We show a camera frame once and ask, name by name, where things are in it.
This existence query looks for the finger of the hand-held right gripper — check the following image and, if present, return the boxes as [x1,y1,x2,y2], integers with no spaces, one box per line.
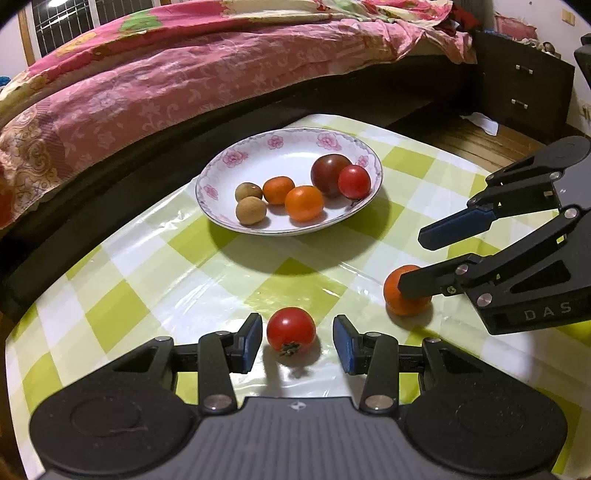
[398,208,581,305]
[418,136,591,252]

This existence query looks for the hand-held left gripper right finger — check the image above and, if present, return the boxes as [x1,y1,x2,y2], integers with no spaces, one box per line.
[333,315,483,415]

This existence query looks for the bed with pink blanket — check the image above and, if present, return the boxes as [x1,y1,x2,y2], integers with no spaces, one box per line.
[0,0,478,232]

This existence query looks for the red cherry tomato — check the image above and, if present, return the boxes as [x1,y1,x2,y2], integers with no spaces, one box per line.
[266,306,317,357]
[337,165,372,200]

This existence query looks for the brown longan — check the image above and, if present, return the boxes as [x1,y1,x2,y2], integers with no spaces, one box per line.
[236,196,268,226]
[235,182,264,203]

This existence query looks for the green checkered tablecloth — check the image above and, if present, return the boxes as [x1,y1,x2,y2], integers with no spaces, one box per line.
[4,113,591,472]

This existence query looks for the pink basket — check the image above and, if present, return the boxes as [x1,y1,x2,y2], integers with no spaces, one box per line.
[494,14,539,45]

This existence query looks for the dark wooden bed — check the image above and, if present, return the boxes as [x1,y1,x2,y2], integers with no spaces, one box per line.
[0,44,481,324]

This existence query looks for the white floral rimmed plate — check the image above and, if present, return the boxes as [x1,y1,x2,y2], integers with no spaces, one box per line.
[195,128,384,237]

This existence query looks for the barred window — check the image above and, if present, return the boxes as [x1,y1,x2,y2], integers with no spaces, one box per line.
[30,0,162,61]

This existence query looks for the white paper scrap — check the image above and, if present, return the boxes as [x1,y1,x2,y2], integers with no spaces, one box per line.
[462,113,499,137]

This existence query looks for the dark purple tomato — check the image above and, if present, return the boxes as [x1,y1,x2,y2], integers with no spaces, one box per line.
[310,154,354,198]

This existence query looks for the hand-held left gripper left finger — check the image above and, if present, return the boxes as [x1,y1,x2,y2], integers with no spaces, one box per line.
[111,313,264,416]

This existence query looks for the dark wooden nightstand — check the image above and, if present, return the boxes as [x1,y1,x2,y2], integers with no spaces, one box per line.
[475,30,576,145]

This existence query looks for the small orange mandarin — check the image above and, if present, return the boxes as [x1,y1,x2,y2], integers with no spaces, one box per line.
[263,176,296,206]

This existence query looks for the dark red cloth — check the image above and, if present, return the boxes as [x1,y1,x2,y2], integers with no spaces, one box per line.
[450,0,482,34]

